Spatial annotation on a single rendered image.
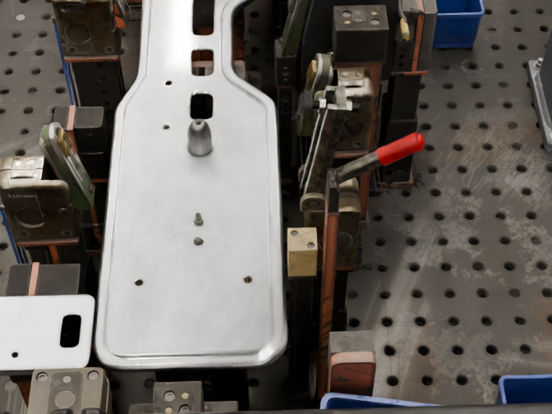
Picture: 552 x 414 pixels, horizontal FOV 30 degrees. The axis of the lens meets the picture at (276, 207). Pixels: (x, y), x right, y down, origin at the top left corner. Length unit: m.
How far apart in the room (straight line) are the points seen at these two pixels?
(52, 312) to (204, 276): 0.18
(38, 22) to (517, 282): 1.02
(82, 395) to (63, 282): 0.22
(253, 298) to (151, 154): 0.27
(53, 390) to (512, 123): 1.03
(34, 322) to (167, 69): 0.44
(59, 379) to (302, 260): 0.31
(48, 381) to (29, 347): 0.11
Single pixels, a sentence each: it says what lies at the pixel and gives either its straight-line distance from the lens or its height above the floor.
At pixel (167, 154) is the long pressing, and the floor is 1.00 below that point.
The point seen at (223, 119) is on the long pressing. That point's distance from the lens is 1.40.
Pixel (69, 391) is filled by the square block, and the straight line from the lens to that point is 1.11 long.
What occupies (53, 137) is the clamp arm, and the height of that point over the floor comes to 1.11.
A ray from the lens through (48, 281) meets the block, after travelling 1.29.
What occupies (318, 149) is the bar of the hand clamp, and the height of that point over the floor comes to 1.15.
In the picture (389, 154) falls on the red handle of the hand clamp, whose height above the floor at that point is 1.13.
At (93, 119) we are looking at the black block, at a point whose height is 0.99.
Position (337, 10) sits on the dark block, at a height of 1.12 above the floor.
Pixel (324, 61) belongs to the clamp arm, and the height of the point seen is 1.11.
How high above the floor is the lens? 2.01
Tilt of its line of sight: 51 degrees down
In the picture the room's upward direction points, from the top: straight up
